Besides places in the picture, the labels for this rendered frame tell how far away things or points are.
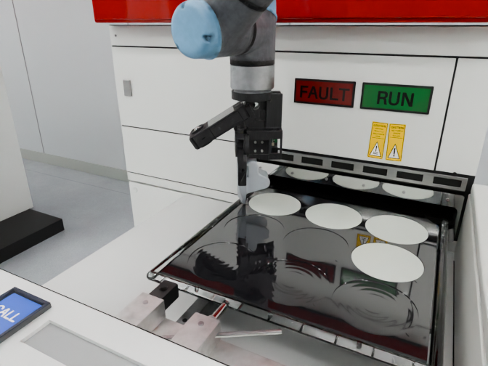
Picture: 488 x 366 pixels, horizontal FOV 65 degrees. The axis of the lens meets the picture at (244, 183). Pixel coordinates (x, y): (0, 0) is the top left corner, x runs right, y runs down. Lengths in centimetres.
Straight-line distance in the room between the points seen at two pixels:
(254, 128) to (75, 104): 295
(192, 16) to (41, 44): 322
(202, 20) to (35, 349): 40
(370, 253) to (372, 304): 12
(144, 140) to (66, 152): 282
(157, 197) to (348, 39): 63
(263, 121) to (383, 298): 34
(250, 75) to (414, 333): 43
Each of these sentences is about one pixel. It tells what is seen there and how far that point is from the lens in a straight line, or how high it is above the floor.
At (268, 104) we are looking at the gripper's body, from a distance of 67.
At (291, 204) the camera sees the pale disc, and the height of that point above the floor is 90.
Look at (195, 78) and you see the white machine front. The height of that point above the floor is 111.
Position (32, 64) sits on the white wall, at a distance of 387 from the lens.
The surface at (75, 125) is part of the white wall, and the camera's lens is 363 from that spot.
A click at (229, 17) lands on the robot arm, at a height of 123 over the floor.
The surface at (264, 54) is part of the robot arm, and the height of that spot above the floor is 118.
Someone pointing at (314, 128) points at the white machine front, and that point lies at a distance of 79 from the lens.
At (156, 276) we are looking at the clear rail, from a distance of 56.
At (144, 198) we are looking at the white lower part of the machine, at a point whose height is 77.
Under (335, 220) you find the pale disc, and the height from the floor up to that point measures 90.
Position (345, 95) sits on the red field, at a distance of 76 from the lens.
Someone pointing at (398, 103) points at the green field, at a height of 109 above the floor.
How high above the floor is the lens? 122
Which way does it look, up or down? 22 degrees down
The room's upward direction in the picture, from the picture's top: straight up
